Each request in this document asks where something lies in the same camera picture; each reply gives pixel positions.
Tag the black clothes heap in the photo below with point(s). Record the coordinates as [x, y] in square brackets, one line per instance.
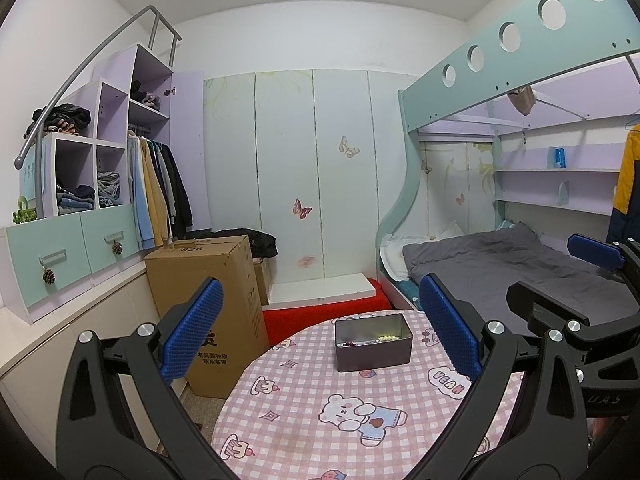
[260, 245]

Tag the folded blue jeans pile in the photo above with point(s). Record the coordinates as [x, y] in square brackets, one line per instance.
[75, 202]

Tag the low white cabinet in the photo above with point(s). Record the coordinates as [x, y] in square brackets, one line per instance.
[60, 340]

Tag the teal bunk bed frame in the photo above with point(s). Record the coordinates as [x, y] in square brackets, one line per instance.
[480, 55]

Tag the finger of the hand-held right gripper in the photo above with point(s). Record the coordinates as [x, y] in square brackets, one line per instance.
[545, 310]
[595, 252]

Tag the brown hanging pouch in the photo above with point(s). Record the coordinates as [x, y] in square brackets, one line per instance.
[522, 100]

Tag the grey metal handrail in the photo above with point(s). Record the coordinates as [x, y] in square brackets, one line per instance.
[95, 45]

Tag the small pink butterfly sticker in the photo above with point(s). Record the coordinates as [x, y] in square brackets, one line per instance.
[460, 198]

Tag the pine cone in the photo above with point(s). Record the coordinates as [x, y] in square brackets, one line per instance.
[48, 276]
[117, 248]

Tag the red mat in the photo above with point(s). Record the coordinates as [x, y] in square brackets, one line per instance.
[300, 317]

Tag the folded grey clothes pile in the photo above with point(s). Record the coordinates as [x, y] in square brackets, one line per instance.
[108, 187]

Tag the light blue hanging garment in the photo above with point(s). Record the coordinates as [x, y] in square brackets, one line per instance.
[140, 195]

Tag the green plastic toy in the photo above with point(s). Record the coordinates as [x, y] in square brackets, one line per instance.
[22, 214]

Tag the pink flower sticker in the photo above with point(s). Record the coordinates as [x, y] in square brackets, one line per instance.
[306, 261]

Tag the dark metal tin box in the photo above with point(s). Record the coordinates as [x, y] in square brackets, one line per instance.
[372, 357]

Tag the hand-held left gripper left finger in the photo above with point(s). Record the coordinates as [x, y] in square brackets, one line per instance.
[192, 330]

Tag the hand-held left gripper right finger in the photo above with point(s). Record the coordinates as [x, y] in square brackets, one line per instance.
[450, 325]

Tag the teal drawer cabinet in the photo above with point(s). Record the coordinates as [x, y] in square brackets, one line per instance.
[100, 240]

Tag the white wardrobe doors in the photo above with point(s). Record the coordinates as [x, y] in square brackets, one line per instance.
[285, 160]

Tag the large cardboard box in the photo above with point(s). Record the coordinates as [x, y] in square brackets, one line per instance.
[230, 270]

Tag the blue box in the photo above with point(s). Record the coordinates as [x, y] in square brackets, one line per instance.
[556, 157]

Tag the small cardboard box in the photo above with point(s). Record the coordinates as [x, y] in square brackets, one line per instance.
[262, 280]

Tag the white pillow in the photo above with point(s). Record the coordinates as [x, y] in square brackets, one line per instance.
[392, 260]

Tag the beige butterfly sticker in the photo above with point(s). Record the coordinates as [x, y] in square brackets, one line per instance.
[348, 146]

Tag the white step board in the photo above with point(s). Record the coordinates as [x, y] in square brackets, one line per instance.
[322, 287]

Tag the purple wardrobe door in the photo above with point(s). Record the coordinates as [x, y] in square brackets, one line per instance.
[190, 160]

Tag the purple stair shelf unit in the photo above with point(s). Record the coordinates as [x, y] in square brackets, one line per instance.
[112, 120]

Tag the pile of dark clothes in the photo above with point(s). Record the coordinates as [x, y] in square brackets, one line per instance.
[145, 97]
[65, 117]

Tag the grey blanket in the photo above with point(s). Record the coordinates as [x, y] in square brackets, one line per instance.
[500, 260]

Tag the navy and yellow jacket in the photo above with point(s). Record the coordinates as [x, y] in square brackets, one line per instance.
[627, 185]

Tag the purple wall shelves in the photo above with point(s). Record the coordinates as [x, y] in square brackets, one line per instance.
[550, 172]

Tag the yellow hanging garment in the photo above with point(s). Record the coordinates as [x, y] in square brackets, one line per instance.
[156, 195]

